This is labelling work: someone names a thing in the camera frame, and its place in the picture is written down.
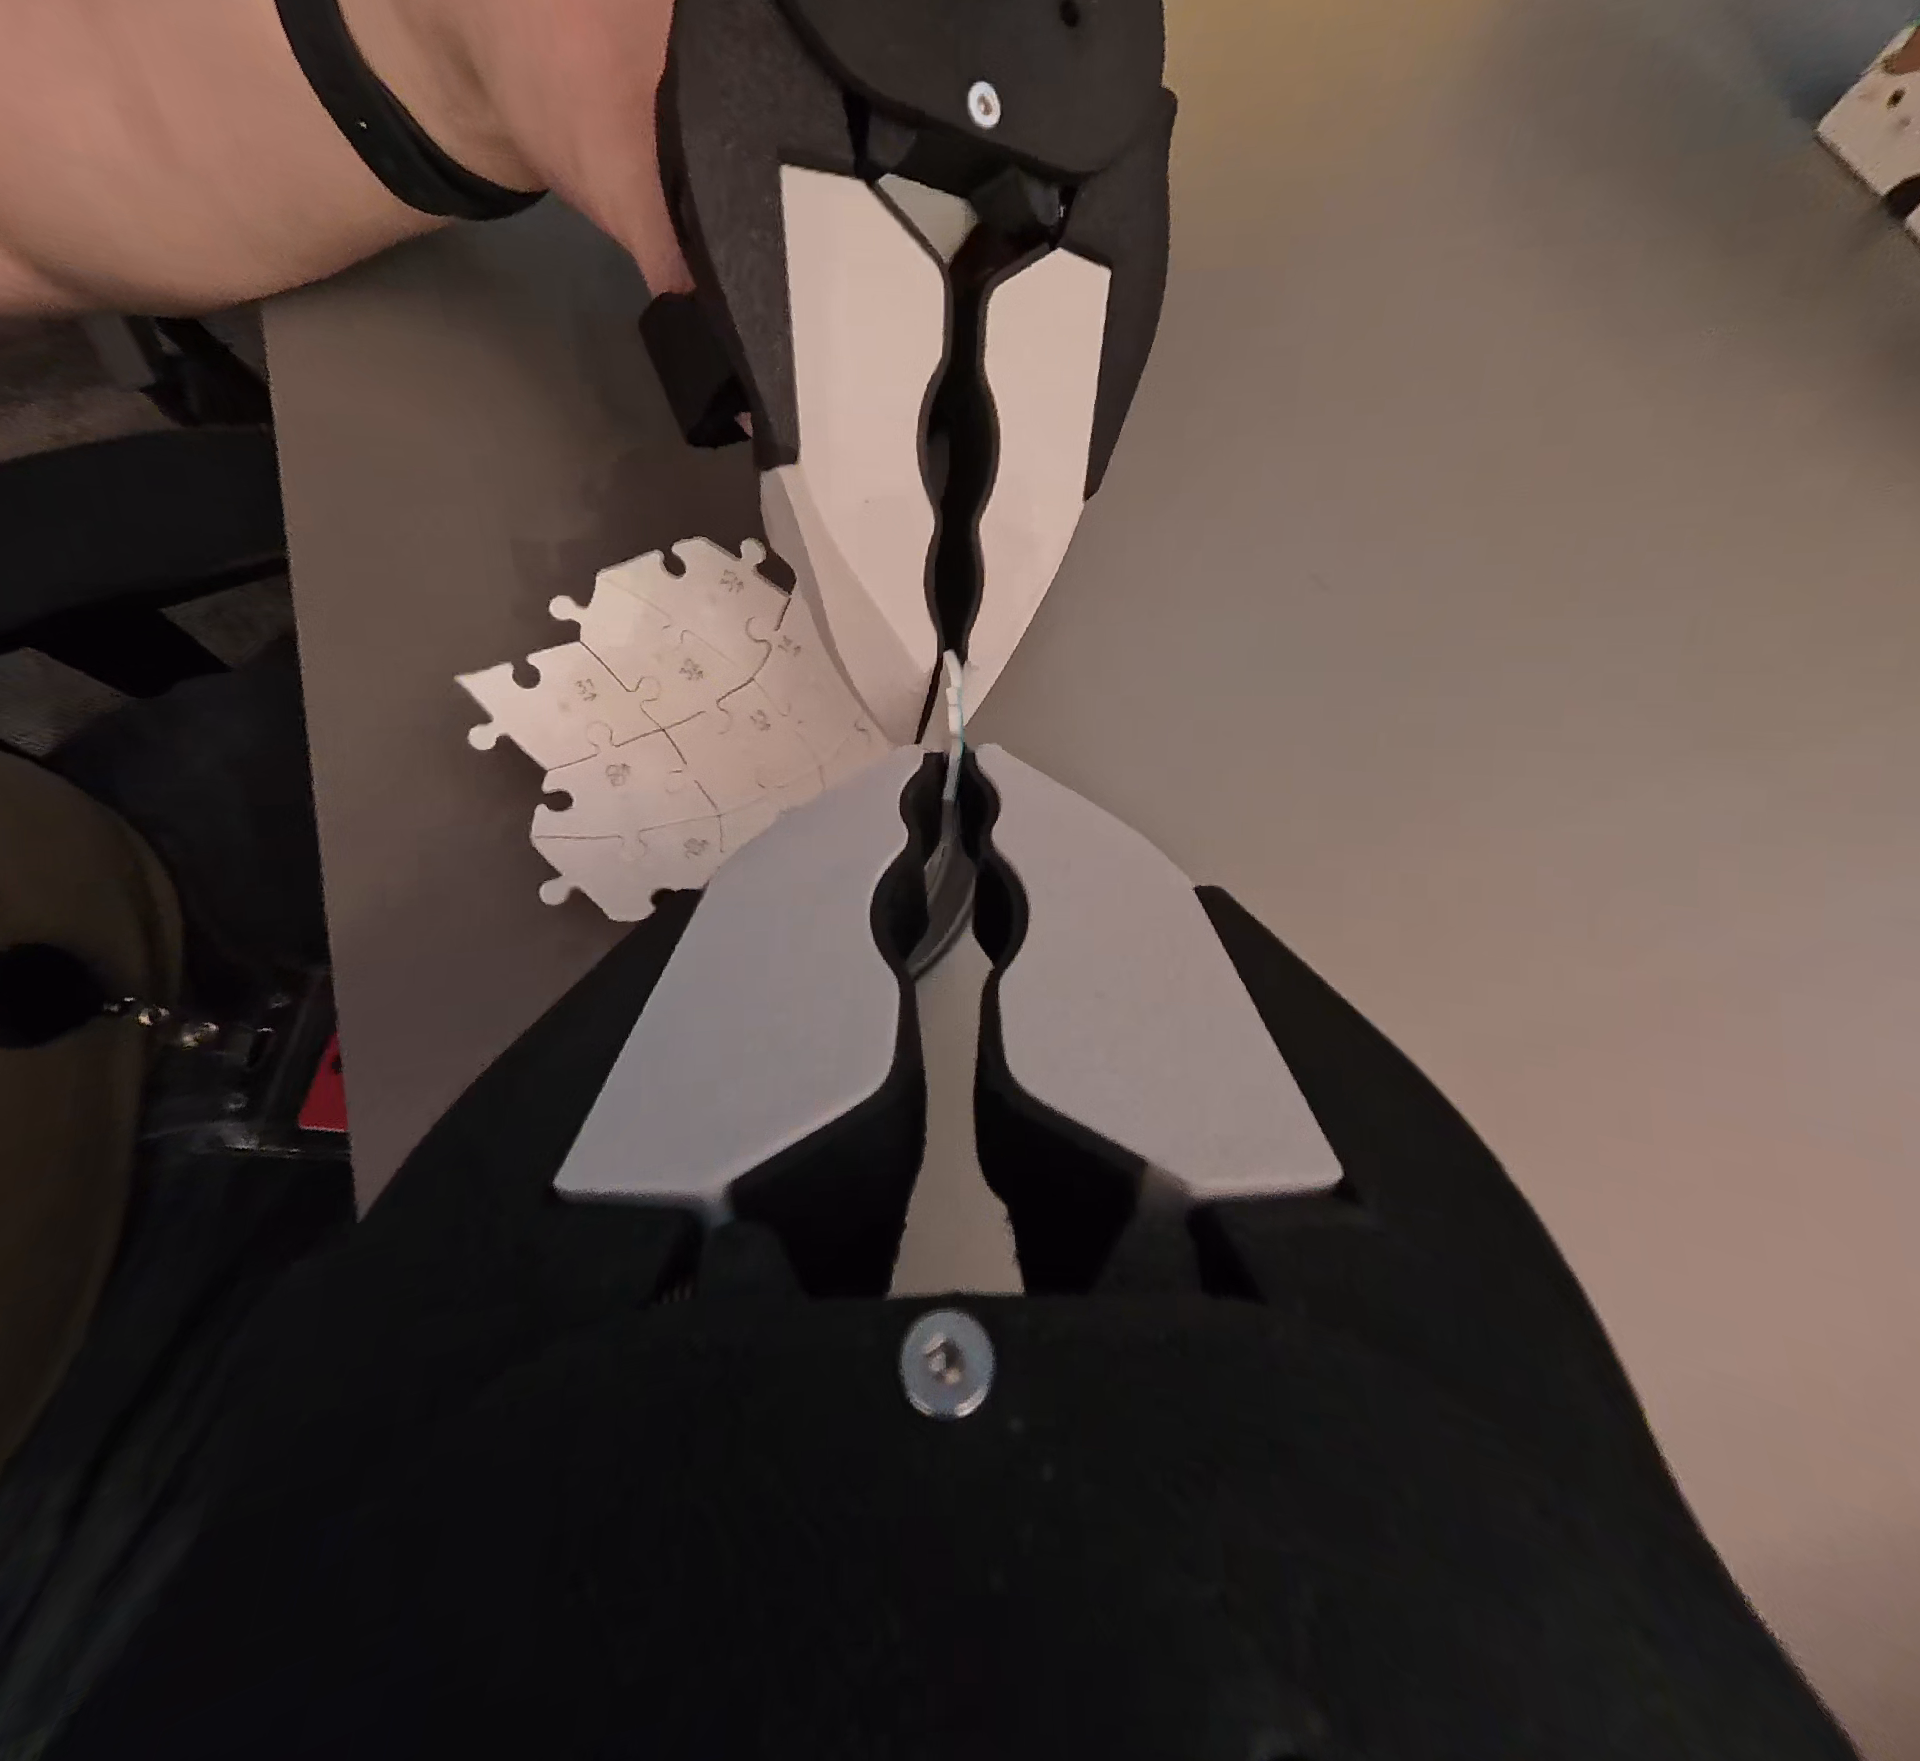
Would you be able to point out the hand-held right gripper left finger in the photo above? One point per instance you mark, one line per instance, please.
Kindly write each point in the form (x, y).
(751, 1027)

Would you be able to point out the colourful puzzle box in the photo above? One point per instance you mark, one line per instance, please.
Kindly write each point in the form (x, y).
(1882, 135)

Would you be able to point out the person's left hand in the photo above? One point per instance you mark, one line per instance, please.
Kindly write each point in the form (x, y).
(524, 22)

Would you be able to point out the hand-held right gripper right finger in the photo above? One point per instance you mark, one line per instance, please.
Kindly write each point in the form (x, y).
(1140, 1027)

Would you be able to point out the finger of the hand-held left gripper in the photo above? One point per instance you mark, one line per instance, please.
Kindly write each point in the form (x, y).
(854, 412)
(1051, 427)

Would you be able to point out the orange red tape strip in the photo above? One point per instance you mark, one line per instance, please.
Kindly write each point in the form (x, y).
(322, 1093)

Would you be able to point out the person's left forearm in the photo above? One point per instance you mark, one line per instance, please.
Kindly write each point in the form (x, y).
(134, 98)

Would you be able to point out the white half puzzle ball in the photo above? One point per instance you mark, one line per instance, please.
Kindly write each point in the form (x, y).
(675, 728)

